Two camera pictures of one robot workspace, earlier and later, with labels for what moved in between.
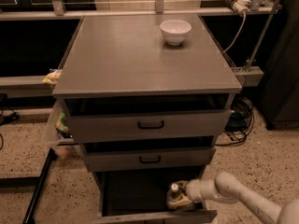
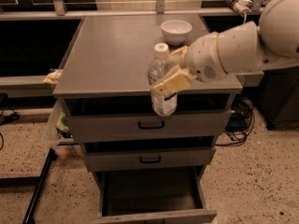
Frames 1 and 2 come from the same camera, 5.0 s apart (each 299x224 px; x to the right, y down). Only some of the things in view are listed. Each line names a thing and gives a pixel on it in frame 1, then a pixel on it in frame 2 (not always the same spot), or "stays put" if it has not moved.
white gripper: [192, 190] → [202, 57]
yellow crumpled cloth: [52, 77] stays put
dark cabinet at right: [279, 90] stays put
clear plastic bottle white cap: [173, 194] → [162, 105]
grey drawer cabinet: [147, 95] stays put
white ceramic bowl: [175, 31] stays put
